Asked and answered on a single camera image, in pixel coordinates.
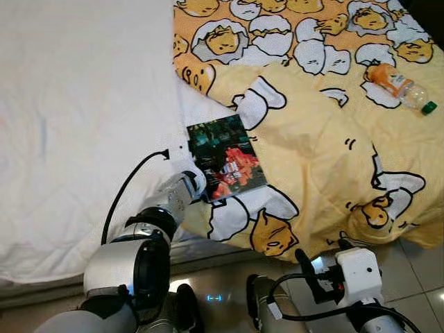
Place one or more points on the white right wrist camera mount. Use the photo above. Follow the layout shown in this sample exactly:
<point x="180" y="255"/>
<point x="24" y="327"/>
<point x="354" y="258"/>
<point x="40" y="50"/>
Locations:
<point x="361" y="274"/>

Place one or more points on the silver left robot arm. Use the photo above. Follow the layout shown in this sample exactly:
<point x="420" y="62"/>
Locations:
<point x="118" y="267"/>

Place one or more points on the grey quilted mattress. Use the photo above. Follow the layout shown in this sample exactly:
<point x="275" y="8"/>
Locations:
<point x="41" y="291"/>

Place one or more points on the dark colourful comic book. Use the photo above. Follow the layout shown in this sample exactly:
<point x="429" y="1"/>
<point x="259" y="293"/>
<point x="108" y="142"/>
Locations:
<point x="232" y="156"/>

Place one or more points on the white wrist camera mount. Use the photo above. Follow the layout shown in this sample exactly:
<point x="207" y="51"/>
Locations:
<point x="361" y="274"/>
<point x="182" y="154"/>

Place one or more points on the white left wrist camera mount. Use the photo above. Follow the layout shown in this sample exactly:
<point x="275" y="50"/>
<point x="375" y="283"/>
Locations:
<point x="182" y="154"/>

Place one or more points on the left robot leg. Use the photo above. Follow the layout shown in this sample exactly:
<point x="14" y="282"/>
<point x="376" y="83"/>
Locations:
<point x="186" y="305"/>

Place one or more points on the yellow cartoon egg duvet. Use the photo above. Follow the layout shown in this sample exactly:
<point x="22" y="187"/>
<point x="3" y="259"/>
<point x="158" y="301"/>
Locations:
<point x="312" y="166"/>

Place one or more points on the white bed sheet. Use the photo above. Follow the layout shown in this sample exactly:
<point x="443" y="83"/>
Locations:
<point x="83" y="104"/>

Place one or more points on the orange label bottle green cap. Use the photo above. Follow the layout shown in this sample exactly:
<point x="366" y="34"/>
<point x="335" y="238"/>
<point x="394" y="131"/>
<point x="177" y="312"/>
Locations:
<point x="392" y="80"/>

